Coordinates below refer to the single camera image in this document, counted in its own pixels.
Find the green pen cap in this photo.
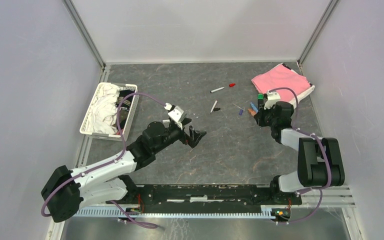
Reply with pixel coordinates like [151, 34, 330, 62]
[257, 93, 264, 100]

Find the black cloth in basket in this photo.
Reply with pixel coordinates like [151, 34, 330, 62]
[114, 90, 134, 130]

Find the aluminium frame rail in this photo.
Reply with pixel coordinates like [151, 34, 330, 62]
[55, 184, 357, 220]

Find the white pen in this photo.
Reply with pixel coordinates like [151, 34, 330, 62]
[210, 87, 225, 94]
[210, 100, 218, 114]

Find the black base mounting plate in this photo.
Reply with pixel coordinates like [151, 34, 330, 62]
[117, 184, 303, 214]

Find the blue pen cap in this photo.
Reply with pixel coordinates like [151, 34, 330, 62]
[250, 102, 259, 114]

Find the white cloth in basket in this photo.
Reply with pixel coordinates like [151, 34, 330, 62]
[84, 82, 121, 135]

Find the green marker pen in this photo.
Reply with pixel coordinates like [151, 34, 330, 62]
[257, 98, 265, 110]

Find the orange pen cap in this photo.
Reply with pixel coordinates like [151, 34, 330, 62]
[247, 108, 258, 117]

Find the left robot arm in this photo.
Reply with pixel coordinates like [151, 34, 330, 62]
[41, 121, 207, 223]

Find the white plastic basket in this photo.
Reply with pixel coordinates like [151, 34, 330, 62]
[79, 82, 139, 141]

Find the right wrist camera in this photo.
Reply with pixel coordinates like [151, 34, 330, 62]
[263, 91, 281, 110]

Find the white pen upper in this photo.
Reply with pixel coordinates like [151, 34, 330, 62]
[210, 87, 225, 94]

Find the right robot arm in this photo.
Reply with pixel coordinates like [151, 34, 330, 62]
[254, 101, 346, 204]

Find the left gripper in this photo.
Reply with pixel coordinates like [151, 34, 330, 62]
[152, 117, 206, 154]

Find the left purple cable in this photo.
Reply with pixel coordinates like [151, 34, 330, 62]
[40, 92, 170, 230]

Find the pink folded cloth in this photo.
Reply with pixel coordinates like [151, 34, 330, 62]
[251, 63, 295, 101]

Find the white pen middle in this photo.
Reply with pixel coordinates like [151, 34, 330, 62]
[210, 100, 218, 114]

